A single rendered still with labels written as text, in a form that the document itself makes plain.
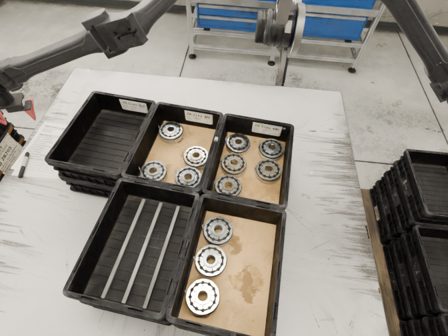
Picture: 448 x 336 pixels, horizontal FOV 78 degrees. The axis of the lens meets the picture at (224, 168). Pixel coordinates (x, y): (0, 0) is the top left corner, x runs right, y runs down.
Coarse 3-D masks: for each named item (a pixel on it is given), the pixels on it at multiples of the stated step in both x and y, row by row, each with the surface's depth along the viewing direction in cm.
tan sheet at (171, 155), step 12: (192, 132) 125; (204, 132) 125; (156, 144) 121; (168, 144) 121; (180, 144) 121; (192, 144) 121; (204, 144) 122; (156, 156) 117; (168, 156) 117; (180, 156) 118; (168, 168) 114; (180, 168) 114; (168, 180) 111
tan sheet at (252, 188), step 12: (228, 132) 126; (252, 144) 122; (252, 156) 119; (252, 168) 115; (216, 180) 111; (240, 180) 112; (252, 180) 112; (252, 192) 109; (264, 192) 109; (276, 192) 109
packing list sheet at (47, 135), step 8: (40, 128) 141; (48, 128) 141; (56, 128) 141; (64, 128) 141; (40, 136) 138; (48, 136) 138; (56, 136) 138; (32, 144) 135; (40, 144) 135; (48, 144) 135; (24, 152) 132; (32, 152) 132; (40, 152) 132; (48, 152) 133; (32, 160) 130; (40, 160) 130; (16, 168) 127; (32, 168) 127; (40, 168) 127; (48, 168) 128; (32, 176) 125; (40, 176) 125; (48, 176) 125; (56, 176) 125
